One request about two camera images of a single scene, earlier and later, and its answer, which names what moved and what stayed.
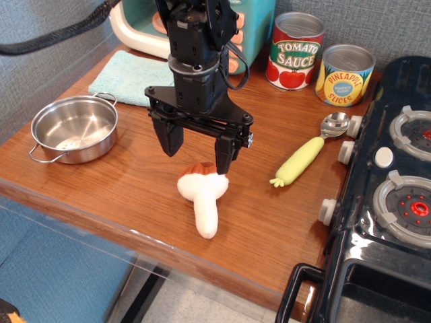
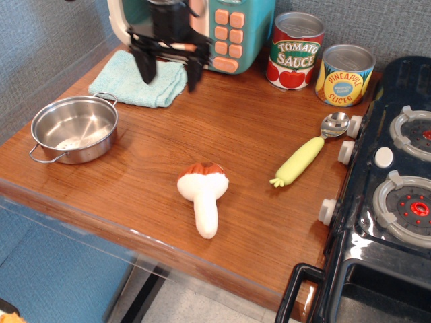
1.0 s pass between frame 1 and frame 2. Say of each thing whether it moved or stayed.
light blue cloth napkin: stayed
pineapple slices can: stayed
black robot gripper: moved
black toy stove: stayed
